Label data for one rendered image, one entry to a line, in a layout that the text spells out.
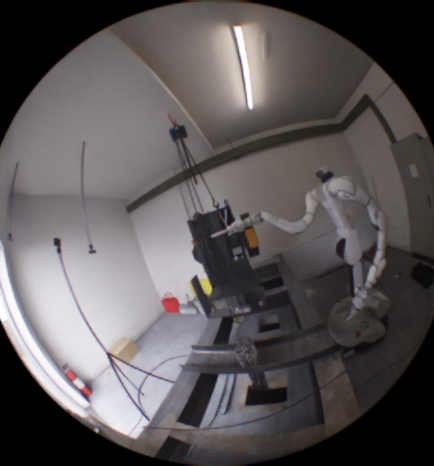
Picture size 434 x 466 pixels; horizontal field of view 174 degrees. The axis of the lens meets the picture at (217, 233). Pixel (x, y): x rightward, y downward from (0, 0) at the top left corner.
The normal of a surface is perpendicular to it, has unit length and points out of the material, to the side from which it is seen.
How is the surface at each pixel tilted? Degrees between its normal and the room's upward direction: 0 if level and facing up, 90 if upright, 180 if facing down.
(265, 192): 90
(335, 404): 0
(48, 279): 90
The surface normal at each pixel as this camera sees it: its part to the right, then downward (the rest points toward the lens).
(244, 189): -0.25, 0.11
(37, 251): 0.91, -0.32
